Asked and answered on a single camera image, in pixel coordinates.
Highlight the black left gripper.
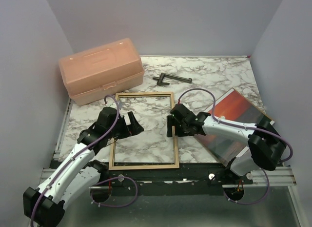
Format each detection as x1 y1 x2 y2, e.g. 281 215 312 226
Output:
107 111 144 140

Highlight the light wooden picture frame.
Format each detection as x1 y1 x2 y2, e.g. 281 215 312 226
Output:
108 91 180 171

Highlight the red sunset photo board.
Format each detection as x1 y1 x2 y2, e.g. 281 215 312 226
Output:
195 87 276 164

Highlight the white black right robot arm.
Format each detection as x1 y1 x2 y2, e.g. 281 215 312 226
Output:
166 103 287 184

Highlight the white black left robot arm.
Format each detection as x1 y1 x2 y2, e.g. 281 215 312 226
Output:
23 107 144 227

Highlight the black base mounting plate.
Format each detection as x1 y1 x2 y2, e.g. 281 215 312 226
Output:
50 161 244 197

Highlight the pink translucent plastic box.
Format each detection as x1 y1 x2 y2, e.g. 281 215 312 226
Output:
58 38 144 106

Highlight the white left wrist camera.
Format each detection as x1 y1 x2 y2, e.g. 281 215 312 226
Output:
117 100 127 118

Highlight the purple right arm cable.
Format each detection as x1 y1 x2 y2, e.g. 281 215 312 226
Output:
177 88 294 205

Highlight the aluminium extrusion rail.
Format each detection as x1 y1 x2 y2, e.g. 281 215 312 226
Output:
39 166 297 187

